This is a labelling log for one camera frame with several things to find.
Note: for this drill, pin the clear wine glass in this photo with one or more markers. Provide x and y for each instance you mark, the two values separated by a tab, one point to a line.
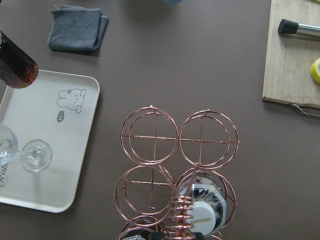
34	156

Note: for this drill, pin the copper spring left gripper finger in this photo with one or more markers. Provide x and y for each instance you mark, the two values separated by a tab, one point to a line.
180	204

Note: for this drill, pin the steel muddler black tip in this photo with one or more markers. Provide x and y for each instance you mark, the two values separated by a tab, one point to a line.
295	28

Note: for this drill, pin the lemon half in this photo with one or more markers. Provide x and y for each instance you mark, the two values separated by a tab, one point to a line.
315	71

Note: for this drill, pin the folded grey cloth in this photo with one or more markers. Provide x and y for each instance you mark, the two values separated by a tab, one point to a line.
77	29

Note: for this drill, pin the bamboo cutting board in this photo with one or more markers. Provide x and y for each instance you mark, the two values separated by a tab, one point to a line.
287	78

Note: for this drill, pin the copper wire bottle rack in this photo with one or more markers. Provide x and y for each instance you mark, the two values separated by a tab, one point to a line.
205	143

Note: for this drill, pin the cream rabbit tray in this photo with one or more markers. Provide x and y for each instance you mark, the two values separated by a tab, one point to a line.
58	108

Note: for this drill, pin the dark tea bottle white cap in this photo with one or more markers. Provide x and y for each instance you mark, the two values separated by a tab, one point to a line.
17	69

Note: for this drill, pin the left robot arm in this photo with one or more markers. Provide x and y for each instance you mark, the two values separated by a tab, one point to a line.
172	2

